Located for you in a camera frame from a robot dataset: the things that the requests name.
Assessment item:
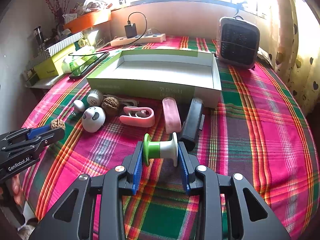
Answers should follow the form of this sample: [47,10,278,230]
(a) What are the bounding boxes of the walnut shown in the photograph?
[101,96,120,116]
[50,119,66,130]

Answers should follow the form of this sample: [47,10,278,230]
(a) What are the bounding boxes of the green white spool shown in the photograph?
[143,132,178,167]

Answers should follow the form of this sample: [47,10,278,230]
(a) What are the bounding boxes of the small white egg toy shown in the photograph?
[73,100,86,114]

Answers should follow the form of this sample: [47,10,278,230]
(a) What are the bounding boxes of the white panda figurine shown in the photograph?
[82,106,106,133]

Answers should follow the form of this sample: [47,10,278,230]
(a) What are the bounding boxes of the black rectangular flashlight device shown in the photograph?
[178,98,204,152]

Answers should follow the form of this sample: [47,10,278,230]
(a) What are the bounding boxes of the white round plug cap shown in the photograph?
[87,89,104,107]

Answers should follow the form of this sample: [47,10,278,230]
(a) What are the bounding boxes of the pink oblong case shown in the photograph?
[162,97,182,134]

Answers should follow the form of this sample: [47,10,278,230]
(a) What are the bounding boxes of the pink white clip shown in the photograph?
[119,106,155,128]

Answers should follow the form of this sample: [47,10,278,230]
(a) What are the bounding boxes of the yellow green box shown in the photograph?
[33,44,75,79]

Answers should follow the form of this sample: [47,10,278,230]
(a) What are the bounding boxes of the plaid bed cover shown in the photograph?
[21,36,319,239]

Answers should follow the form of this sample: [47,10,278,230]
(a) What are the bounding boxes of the green tissue pack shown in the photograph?
[61,46,95,74]

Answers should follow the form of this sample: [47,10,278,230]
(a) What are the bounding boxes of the striped white box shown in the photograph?
[43,32,84,57]

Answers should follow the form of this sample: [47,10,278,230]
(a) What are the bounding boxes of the green white cardboard box tray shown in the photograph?
[87,49,222,108]

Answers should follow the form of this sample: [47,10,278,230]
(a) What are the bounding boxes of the red dried flower branches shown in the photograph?
[39,0,78,23]

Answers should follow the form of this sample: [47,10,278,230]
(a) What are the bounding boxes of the orange plastic tray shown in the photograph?
[63,9,111,34]

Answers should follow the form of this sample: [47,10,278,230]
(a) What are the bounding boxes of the black charger adapter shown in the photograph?
[124,23,137,38]

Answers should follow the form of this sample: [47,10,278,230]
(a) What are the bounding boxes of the grey black portable heater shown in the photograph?
[216,16,260,69]

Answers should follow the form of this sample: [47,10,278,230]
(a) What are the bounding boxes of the white power strip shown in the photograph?
[110,34,166,47]

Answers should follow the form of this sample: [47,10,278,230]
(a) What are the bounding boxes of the black hook on sill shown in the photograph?
[234,1,247,17]

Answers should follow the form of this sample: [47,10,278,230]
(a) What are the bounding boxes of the cream heart-pattern curtain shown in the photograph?
[275,0,319,115]

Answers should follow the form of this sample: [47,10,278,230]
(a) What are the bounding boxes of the black charger cable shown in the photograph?
[68,11,148,57]

